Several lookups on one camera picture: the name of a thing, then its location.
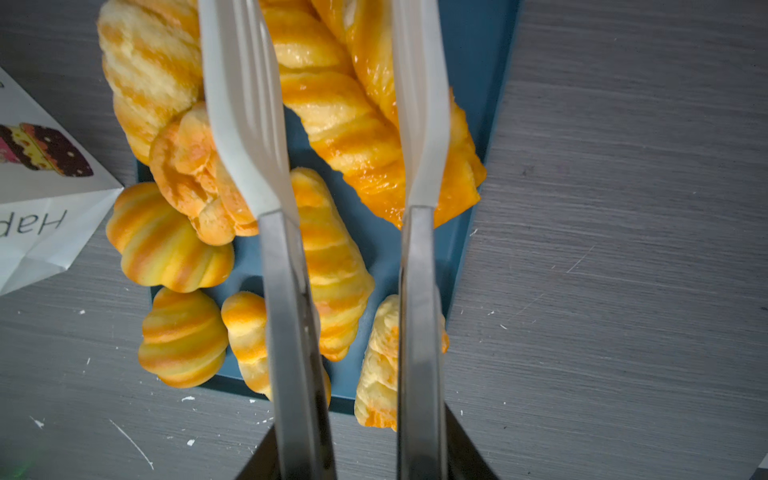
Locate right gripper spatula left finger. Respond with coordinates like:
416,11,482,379
199,1,336,479

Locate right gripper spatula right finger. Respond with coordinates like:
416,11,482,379
392,1,450,479

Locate long braided fake bread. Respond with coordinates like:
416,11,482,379
259,0,488,230

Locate round knotted fake bread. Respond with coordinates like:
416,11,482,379
149,101,259,246

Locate white paper gift bag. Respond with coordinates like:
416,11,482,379
1,72,123,294

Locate fake croissant top left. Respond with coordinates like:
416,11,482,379
97,0,203,164

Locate fake croissant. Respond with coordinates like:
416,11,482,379
220,291,332,407
290,167,375,362
97,0,203,164
106,182,235,293
138,287,229,389

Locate fake croissant middle left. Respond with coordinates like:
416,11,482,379
106,182,235,293

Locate fake croissant bottom centre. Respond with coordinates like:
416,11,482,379
220,291,332,407

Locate fake croissant bottom left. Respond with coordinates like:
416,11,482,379
138,287,229,389

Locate flaky fake pastry right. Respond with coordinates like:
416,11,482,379
353,293,451,432

